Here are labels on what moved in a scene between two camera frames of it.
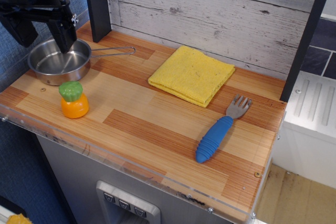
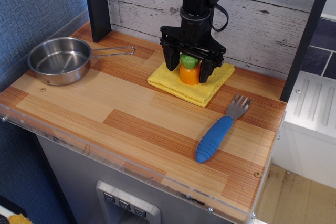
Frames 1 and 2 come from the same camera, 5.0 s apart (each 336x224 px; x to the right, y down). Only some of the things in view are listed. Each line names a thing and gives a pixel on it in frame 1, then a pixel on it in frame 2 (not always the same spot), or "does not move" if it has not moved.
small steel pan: x=48 y=65 does not move
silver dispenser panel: x=119 y=206 does not move
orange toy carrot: x=74 y=104 -> x=189 y=70
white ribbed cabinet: x=305 y=146 does not move
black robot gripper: x=48 y=6 -> x=193 y=36
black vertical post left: x=98 y=4 does not move
